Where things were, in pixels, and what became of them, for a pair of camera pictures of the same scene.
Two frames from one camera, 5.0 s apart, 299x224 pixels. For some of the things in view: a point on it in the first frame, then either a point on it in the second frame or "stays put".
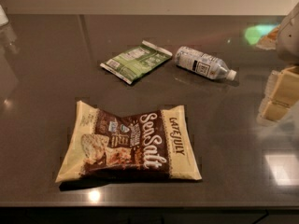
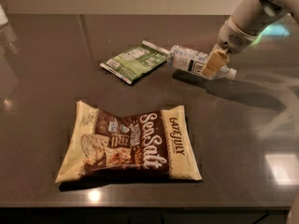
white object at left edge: [4, 21] stays put
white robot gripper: [290, 36] to [230, 40]
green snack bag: [133, 64] stays put
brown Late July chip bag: [149, 143] stays put
